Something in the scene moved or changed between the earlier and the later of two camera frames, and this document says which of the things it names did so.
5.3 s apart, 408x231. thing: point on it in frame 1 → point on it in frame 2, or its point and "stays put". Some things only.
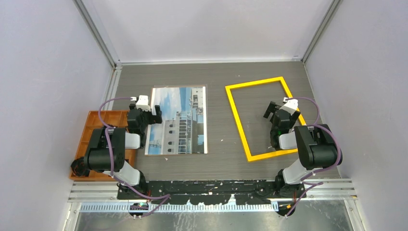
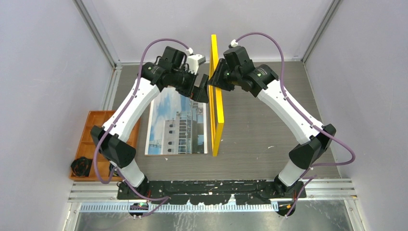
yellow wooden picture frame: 255,157 → 216,111
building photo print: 184,128 stays put
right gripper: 272,108 → 217,80
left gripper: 154,119 → 199,94
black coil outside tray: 78,169 stays put
